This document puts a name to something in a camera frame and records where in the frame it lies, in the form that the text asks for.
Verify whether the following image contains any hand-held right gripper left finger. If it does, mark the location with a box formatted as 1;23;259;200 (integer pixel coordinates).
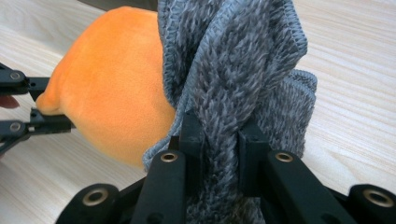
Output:
130;110;205;224

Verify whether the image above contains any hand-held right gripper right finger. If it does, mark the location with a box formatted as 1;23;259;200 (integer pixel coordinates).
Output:
237;113;356;224

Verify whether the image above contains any orange plush toy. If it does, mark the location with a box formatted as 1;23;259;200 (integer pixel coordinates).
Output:
35;6;177;167

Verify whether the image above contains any grey fluffy cloth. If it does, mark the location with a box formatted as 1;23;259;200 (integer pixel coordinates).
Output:
142;0;318;224

